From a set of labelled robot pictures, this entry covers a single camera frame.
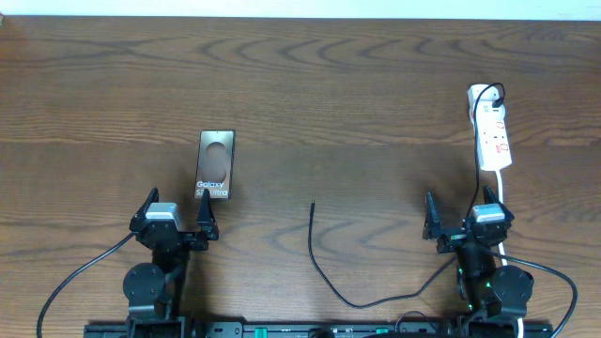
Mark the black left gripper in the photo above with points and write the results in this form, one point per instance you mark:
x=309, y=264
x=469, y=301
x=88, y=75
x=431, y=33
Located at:
x=206, y=232

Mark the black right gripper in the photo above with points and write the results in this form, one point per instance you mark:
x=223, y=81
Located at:
x=453, y=238

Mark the bronze Galaxy smartphone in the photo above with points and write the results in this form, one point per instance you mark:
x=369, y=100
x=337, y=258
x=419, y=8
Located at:
x=215, y=163

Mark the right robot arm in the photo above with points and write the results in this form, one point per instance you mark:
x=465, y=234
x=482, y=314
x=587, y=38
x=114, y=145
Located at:
x=497, y=295

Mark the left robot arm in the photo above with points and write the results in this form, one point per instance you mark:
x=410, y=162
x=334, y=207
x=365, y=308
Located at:
x=154, y=290

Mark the white power strip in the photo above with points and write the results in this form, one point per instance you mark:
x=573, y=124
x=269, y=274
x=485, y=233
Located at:
x=487, y=115

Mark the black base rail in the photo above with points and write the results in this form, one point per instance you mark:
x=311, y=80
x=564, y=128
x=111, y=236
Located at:
x=411, y=328

